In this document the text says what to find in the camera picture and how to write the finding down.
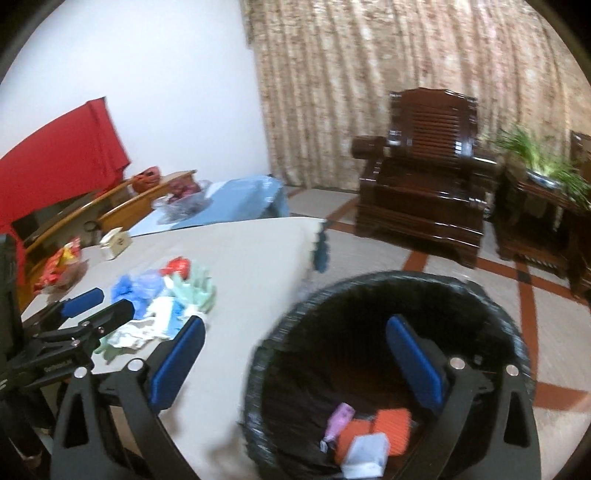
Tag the pale green crumpled bag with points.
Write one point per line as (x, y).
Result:
(196, 288)

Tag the beige patterned curtain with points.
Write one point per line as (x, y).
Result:
(323, 92)

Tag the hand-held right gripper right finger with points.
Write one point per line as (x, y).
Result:
(415, 364)

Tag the green potted plant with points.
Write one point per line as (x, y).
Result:
(531, 147)

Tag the white paper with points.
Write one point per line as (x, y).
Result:
(134, 336)

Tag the purple wrapper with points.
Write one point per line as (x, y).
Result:
(339, 420)

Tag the dark wooden side table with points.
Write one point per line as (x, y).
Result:
(526, 221)

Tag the clear bag of purple fruit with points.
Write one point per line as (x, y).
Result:
(184, 196)

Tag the red wrapper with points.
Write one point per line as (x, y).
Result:
(178, 266)

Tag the small white box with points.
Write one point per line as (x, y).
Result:
(367, 454)

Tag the red snack bag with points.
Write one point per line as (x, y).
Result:
(57, 267)

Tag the dark wooden armchair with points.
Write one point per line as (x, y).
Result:
(425, 194)
(581, 258)

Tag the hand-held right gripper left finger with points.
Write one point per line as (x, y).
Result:
(178, 362)

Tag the cream tissue box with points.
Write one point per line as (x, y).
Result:
(113, 242)

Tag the orange ribbed packet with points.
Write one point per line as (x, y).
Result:
(395, 427)
(353, 436)

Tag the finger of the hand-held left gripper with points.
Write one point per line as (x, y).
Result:
(83, 301)
(113, 317)

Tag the blue plastic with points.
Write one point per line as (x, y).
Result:
(134, 286)

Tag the black lined trash bin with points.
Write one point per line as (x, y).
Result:
(332, 332)

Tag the light blue cloth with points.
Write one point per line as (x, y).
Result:
(244, 194)

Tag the white and blue crumpled wrapper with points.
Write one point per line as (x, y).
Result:
(164, 314)

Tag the red cloth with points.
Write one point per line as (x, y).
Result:
(60, 166)

